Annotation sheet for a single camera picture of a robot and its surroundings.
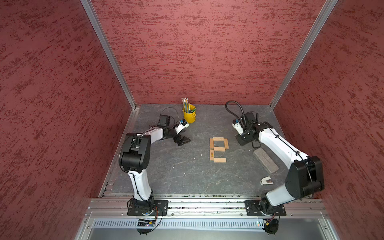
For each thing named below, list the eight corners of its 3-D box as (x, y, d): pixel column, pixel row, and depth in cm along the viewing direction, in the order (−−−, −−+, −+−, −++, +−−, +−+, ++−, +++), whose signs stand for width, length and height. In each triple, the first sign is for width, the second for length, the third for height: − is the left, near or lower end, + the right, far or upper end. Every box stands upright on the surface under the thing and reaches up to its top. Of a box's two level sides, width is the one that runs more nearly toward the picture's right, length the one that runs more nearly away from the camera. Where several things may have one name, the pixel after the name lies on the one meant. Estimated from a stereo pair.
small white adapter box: (261, 185, 84) (262, 184, 82) (258, 178, 86) (260, 177, 84) (271, 184, 84) (273, 183, 82) (268, 177, 87) (270, 176, 85)
